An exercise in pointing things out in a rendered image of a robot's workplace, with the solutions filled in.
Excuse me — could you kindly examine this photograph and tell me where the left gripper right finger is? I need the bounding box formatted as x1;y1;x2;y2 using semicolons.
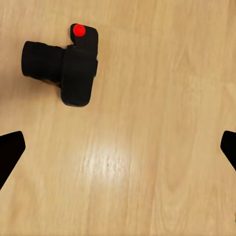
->
220;131;236;170

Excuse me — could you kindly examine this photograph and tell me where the digital camera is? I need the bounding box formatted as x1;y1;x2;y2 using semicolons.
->
21;23;98;108

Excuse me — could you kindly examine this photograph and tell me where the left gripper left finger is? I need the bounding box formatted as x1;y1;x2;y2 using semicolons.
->
0;131;26;189

